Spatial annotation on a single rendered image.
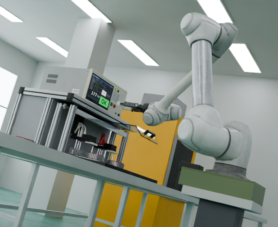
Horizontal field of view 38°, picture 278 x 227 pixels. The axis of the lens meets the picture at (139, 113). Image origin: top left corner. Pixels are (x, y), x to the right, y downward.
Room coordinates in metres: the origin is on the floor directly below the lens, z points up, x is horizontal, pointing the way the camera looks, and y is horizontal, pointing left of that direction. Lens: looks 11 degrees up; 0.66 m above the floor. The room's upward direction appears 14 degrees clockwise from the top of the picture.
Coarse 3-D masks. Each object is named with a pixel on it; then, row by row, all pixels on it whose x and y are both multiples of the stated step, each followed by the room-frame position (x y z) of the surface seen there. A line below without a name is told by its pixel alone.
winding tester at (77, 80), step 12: (48, 72) 2.60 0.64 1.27; (60, 72) 2.55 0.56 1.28; (72, 72) 2.50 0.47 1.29; (84, 72) 2.45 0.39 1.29; (96, 72) 2.45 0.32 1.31; (48, 84) 2.59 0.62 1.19; (60, 84) 2.53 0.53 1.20; (72, 84) 2.48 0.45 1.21; (84, 84) 2.44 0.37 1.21; (84, 96) 2.42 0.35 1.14; (120, 96) 2.73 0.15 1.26; (108, 108) 2.65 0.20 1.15; (120, 108) 2.76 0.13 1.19
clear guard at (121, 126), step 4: (112, 124) 2.72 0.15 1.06; (116, 124) 2.68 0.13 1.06; (120, 124) 2.64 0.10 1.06; (124, 124) 2.59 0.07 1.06; (128, 124) 2.58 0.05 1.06; (120, 128) 2.81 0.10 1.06; (124, 128) 2.77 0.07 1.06; (128, 128) 2.72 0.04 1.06; (132, 128) 2.67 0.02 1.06; (136, 128) 2.63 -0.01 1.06; (140, 128) 2.59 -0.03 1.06; (136, 132) 2.81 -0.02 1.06; (140, 132) 2.53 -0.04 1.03; (144, 136) 2.56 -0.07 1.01; (148, 136) 2.64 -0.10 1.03; (152, 140) 2.67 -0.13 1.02
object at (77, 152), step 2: (70, 148) 2.48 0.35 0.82; (72, 148) 2.47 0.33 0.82; (74, 148) 2.46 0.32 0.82; (70, 150) 2.47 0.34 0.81; (74, 150) 2.46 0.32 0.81; (76, 150) 2.46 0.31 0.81; (78, 150) 2.48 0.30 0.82; (80, 150) 2.49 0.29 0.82; (68, 152) 2.48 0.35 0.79; (70, 152) 2.47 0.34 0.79; (74, 152) 2.46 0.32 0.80; (76, 152) 2.47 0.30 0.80; (78, 152) 2.48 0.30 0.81; (80, 152) 2.49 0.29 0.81; (82, 152) 2.51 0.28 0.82; (70, 154) 2.47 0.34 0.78; (72, 154) 2.46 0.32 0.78; (74, 154) 2.45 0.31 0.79; (76, 154) 2.47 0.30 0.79; (78, 154) 2.48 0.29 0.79; (80, 154) 2.50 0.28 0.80
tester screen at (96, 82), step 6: (96, 78) 2.47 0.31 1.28; (90, 84) 2.44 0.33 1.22; (96, 84) 2.48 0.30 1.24; (102, 84) 2.53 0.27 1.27; (108, 84) 2.59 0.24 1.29; (90, 90) 2.45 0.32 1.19; (96, 90) 2.50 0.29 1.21; (102, 90) 2.55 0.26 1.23; (108, 90) 2.60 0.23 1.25; (96, 96) 2.51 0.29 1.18; (102, 96) 2.56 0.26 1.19; (96, 102) 2.53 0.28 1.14
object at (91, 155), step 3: (87, 153) 2.39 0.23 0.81; (90, 153) 2.38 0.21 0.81; (93, 153) 2.37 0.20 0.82; (87, 156) 2.38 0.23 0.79; (90, 156) 2.37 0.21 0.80; (93, 156) 2.37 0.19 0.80; (96, 156) 2.37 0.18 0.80; (99, 156) 2.38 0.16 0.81; (102, 156) 2.39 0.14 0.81; (96, 159) 2.37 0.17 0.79; (99, 159) 2.38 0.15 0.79; (102, 159) 2.40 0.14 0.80
